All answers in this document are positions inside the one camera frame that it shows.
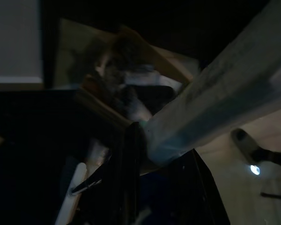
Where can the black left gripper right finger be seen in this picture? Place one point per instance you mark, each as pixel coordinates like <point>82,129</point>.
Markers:
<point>192,197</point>

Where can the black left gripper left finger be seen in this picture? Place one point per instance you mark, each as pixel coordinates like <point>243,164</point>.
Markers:
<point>132,164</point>

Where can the white flat stick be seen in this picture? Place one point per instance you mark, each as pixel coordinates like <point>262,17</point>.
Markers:
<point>71,187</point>

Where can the grey slipper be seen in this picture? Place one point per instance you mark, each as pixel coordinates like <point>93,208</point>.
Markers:
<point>243,145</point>

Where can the open brown cardboard box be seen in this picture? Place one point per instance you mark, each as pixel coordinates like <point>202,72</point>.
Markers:
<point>98,70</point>

